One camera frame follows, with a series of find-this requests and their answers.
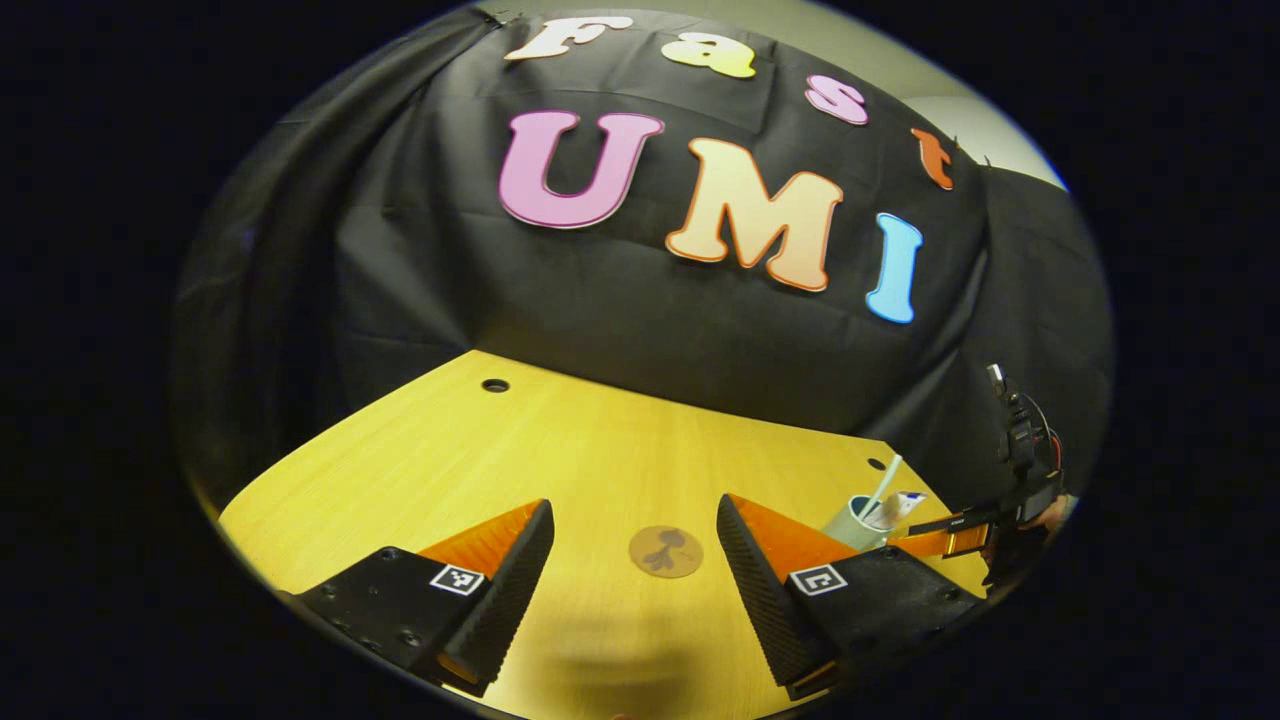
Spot round brown coaster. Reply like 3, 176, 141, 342
628, 525, 705, 580

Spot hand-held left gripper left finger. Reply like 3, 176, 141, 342
290, 498, 557, 699

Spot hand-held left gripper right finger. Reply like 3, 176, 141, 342
716, 494, 987, 701

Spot pale green toothbrush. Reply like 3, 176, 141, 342
866, 455, 903, 521

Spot wooden desktop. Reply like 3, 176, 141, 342
218, 349, 991, 720

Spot pale green cup wooden handle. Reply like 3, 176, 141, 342
822, 494, 893, 553

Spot black backdrop cloth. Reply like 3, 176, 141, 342
170, 5, 1114, 511

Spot white toothpaste tube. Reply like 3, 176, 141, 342
866, 490, 928, 531

